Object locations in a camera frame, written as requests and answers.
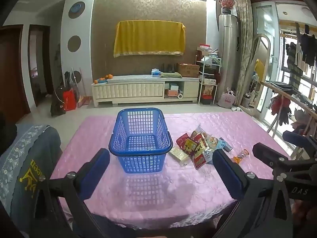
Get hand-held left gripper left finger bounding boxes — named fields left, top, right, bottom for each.
left=32, top=148, right=139, bottom=238

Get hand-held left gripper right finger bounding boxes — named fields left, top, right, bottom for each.
left=212, top=149, right=294, bottom=238

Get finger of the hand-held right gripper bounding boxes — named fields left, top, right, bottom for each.
left=253, top=142, right=317, bottom=176
left=283, top=130, right=317, bottom=154

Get orange striped candy packet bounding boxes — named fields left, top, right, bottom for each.
left=233, top=149, right=249, bottom=164

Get blue gum bottle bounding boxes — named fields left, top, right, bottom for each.
left=219, top=137, right=233, bottom=152

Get red white snack packet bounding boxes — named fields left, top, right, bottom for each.
left=192, top=149, right=211, bottom=170

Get round cake packet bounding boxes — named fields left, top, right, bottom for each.
left=205, top=135, right=220, bottom=152

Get blue plastic basket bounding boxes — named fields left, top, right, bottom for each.
left=108, top=107, right=173, bottom=174

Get purple yellow snack packet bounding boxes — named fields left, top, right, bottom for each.
left=184, top=139, right=200, bottom=156

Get orange snack packet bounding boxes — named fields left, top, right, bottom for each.
left=193, top=124, right=208, bottom=145

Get cracker packet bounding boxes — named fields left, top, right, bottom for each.
left=169, top=146, right=190, bottom=166

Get person's right hand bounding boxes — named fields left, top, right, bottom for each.
left=292, top=200, right=317, bottom=228

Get black glove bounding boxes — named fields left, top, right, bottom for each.
left=279, top=107, right=293, bottom=126

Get pink tablecloth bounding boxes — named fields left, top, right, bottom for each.
left=50, top=111, right=290, bottom=230

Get red cloth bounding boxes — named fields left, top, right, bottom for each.
left=270, top=95, right=291, bottom=114

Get wooden drying rack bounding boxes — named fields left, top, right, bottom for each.
left=258, top=79, right=317, bottom=144

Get white pink tote bag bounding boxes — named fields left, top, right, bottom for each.
left=221, top=88, right=237, bottom=108

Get red bag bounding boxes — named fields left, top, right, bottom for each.
left=62, top=88, right=77, bottom=111

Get black bag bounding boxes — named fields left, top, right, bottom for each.
left=50, top=87, right=66, bottom=116

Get hanging clothes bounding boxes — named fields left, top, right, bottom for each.
left=285, top=25, right=317, bottom=81

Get white tv cabinet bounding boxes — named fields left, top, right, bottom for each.
left=91, top=74, right=201, bottom=108

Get white mop stick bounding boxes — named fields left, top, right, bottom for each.
left=71, top=67, right=80, bottom=107

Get white metal rack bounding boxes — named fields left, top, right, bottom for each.
left=198, top=53, right=222, bottom=105

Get standing air conditioner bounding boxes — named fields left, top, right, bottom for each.
left=218, top=13, right=239, bottom=102

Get patterned curtain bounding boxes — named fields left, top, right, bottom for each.
left=234, top=0, right=253, bottom=106

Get cardboard box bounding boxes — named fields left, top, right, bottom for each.
left=176, top=63, right=200, bottom=78

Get green cushion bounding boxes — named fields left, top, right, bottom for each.
left=160, top=71, right=182, bottom=78

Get brown wooden door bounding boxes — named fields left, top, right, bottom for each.
left=0, top=25, right=31, bottom=123

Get yellow cloth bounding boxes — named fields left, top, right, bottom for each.
left=113, top=20, right=186, bottom=58

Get flower pot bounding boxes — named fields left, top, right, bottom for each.
left=219, top=0, right=236, bottom=15

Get arched wooden frame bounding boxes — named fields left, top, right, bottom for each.
left=244, top=33, right=271, bottom=107

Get round wall plate blue centre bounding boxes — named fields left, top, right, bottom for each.
left=68, top=1, right=86, bottom=19

